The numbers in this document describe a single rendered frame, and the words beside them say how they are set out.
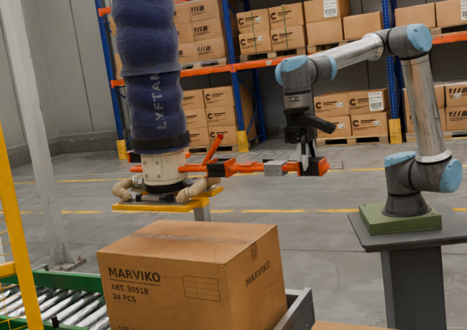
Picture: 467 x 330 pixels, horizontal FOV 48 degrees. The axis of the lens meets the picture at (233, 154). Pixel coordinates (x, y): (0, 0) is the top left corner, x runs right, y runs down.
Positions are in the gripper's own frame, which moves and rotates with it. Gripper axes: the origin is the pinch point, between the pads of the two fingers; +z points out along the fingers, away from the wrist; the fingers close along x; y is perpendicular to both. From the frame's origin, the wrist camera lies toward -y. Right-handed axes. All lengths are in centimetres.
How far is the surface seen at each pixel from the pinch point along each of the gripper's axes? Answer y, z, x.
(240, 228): 36.2, 27.1, -10.8
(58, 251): 300, 105, -156
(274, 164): 11.9, -1.5, 3.5
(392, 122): 103, 85, -693
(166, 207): 51, 11, 16
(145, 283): 62, 38, 21
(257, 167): 18.6, -0.5, 3.7
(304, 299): 18, 61, -23
